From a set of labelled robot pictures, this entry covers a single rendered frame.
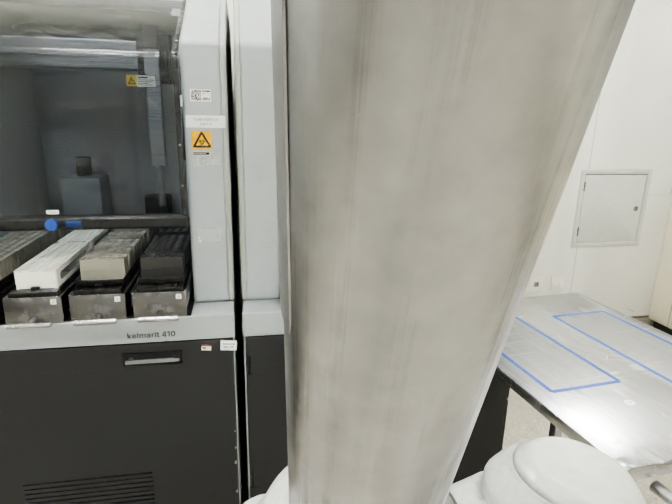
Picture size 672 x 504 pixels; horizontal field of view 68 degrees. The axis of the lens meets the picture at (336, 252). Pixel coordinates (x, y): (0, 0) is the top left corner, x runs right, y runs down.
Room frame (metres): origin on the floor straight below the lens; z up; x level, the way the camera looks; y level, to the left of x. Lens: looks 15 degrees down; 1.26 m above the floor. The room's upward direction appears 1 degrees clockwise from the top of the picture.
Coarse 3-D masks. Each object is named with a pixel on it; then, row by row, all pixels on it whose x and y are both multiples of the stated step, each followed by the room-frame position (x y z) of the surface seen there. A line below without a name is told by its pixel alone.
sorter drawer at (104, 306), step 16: (80, 288) 1.21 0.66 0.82; (96, 288) 1.21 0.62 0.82; (112, 288) 1.22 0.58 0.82; (128, 288) 1.25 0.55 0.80; (80, 304) 1.19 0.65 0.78; (96, 304) 1.19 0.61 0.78; (112, 304) 1.20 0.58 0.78; (128, 304) 1.24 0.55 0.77; (80, 320) 1.15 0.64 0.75; (96, 320) 1.16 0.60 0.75; (112, 320) 1.16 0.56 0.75
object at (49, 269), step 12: (48, 252) 1.38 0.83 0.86; (60, 252) 1.39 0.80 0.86; (72, 252) 1.38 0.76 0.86; (84, 252) 1.49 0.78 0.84; (24, 264) 1.26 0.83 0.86; (36, 264) 1.26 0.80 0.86; (48, 264) 1.26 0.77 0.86; (60, 264) 1.26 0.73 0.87; (72, 264) 1.39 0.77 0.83; (24, 276) 1.20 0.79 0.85; (36, 276) 1.20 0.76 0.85; (48, 276) 1.21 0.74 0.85; (60, 276) 1.33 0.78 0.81; (24, 288) 1.20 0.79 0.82; (48, 288) 1.21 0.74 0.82
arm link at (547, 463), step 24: (504, 456) 0.38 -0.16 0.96; (528, 456) 0.37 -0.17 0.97; (552, 456) 0.37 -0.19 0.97; (576, 456) 0.38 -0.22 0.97; (600, 456) 0.38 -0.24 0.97; (480, 480) 0.39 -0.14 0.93; (504, 480) 0.36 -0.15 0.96; (528, 480) 0.35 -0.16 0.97; (552, 480) 0.34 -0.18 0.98; (576, 480) 0.34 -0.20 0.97; (600, 480) 0.35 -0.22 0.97; (624, 480) 0.35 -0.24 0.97
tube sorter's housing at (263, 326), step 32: (256, 0) 1.64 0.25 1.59; (256, 32) 1.43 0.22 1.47; (256, 64) 1.36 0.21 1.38; (256, 96) 1.36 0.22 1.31; (256, 128) 1.36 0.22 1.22; (256, 160) 1.36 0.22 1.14; (256, 192) 1.36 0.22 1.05; (256, 224) 1.36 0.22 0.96; (256, 256) 1.36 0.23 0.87; (256, 288) 1.36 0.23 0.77; (256, 320) 1.27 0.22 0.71; (256, 352) 1.27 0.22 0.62; (256, 384) 1.27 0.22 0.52; (256, 416) 1.27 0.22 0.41; (480, 416) 1.40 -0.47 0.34; (256, 448) 1.27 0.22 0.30; (480, 448) 1.40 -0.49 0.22; (256, 480) 1.27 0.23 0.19
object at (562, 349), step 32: (544, 320) 1.05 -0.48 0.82; (576, 320) 1.05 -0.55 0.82; (608, 320) 1.06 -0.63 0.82; (512, 352) 0.89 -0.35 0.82; (544, 352) 0.89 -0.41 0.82; (576, 352) 0.89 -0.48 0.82; (608, 352) 0.89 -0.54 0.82; (640, 352) 0.90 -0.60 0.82; (512, 384) 0.78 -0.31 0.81; (544, 384) 0.77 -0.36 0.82; (576, 384) 0.77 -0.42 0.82; (608, 384) 0.77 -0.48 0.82; (640, 384) 0.77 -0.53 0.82; (544, 416) 0.70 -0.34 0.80; (576, 416) 0.67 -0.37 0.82; (608, 416) 0.67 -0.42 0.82; (640, 416) 0.67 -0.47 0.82; (608, 448) 0.60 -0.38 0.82; (640, 448) 0.60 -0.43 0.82
